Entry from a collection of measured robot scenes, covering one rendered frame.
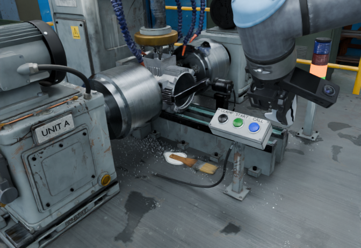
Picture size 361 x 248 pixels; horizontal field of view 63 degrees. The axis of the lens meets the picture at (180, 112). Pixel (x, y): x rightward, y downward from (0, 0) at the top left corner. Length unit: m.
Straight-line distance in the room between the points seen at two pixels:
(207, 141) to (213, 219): 0.36
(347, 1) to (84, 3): 1.00
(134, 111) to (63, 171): 0.30
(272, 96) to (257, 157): 0.49
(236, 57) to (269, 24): 1.10
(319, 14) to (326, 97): 0.19
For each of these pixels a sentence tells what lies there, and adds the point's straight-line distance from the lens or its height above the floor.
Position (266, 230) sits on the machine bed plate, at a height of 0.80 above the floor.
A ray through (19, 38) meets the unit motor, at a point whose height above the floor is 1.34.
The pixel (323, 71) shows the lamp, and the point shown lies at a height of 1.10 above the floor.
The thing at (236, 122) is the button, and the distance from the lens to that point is 0.87.
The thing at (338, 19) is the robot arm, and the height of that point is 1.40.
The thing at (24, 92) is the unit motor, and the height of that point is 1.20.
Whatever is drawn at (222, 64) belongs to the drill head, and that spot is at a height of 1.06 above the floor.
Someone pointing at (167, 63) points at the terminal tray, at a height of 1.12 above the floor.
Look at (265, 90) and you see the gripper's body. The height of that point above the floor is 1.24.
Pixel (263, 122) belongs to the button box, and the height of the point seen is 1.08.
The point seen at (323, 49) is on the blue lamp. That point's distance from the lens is 1.26.
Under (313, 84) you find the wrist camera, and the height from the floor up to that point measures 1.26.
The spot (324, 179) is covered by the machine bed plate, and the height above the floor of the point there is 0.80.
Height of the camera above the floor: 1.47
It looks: 26 degrees down
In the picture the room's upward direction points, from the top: 2 degrees counter-clockwise
